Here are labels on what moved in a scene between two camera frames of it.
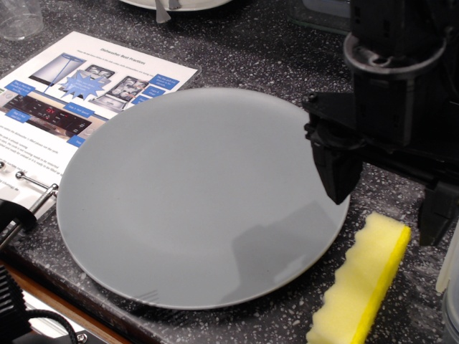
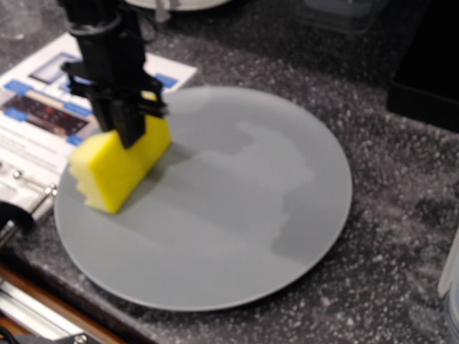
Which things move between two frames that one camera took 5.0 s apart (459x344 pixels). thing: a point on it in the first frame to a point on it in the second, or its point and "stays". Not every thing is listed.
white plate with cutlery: [162, 14] stays
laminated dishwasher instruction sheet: [49, 104] stays
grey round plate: [199, 198] stays
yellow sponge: [363, 285] to [103, 169]
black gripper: [404, 112] to [111, 63]
